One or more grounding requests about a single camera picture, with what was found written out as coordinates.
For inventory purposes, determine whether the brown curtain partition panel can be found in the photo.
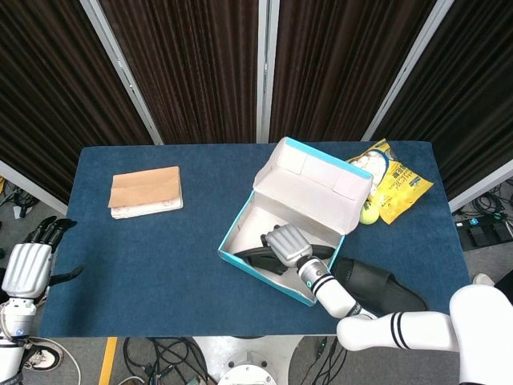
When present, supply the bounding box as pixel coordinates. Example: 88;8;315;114
0;0;164;213
360;0;513;213
258;0;454;144
79;0;269;145

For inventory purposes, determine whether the black floor cable tangle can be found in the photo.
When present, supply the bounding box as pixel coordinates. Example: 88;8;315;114
472;191;513;220
122;335;212;385

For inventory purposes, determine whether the blue velvet tablecloth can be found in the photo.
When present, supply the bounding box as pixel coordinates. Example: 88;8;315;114
38;140;474;338

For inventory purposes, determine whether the white sneaker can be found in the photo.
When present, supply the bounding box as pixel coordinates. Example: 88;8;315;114
23;336;65;371
472;273;499;288

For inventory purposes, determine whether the black slipper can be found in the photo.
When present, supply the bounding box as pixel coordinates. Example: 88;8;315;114
234;239;336;277
332;258;429;321

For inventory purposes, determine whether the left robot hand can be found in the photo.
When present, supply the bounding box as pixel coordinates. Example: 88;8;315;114
2;216;86;300

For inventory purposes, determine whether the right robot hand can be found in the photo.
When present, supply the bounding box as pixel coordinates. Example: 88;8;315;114
260;224;313;270

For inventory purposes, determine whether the yellow snack bag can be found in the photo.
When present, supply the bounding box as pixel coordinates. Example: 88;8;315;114
346;138;434;225

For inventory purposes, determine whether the yellow tennis ball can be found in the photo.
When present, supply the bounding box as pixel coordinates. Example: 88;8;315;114
359;204;380;225

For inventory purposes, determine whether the light blue shoe box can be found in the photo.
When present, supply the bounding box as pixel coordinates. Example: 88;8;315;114
217;136;374;306

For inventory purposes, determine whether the brown cover notebook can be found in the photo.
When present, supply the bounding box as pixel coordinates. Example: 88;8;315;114
108;165;184;221

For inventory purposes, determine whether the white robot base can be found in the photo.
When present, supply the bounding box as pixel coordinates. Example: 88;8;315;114
192;335;302;385

